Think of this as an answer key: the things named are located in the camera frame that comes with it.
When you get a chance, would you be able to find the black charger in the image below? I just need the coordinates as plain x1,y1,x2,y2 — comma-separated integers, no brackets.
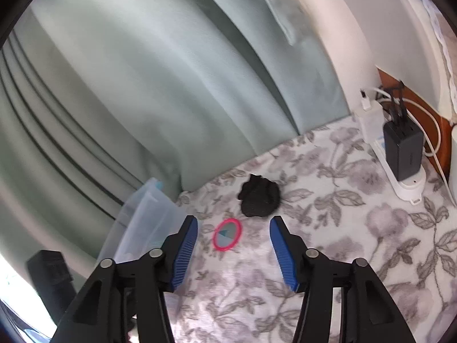
383,119,425,182

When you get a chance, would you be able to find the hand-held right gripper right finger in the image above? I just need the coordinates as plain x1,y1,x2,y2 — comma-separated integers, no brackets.
269,216,416,343

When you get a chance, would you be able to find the pink round mirror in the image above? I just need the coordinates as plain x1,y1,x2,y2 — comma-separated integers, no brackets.
212,218,243,252

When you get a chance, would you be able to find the clear plastic storage box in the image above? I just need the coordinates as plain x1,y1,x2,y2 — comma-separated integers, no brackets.
113,177,188,263

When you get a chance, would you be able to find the white power strip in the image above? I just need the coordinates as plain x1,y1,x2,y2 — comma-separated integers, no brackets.
353,111,427,206

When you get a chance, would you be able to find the floral cloth covered desktop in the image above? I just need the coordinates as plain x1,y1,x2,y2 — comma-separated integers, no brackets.
164,116,457,343

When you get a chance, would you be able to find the black cloth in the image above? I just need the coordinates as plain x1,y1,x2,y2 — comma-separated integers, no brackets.
238,174,282,218

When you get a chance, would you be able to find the white cable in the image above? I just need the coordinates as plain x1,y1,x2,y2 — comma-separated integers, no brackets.
371,86,457,208

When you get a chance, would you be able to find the green curtain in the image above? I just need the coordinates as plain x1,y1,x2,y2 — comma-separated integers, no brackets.
0,0,352,258

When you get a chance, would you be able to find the lace trimmed quilt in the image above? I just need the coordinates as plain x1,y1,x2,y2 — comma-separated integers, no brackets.
410,0,457,125

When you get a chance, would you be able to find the black cable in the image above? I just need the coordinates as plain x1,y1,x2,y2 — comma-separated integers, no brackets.
381,80,408,122

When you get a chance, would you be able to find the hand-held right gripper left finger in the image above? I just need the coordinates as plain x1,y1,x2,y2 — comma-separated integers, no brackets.
52,215,199,343

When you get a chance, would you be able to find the white charger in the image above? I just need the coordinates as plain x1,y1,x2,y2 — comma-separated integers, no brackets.
358,89,384,143

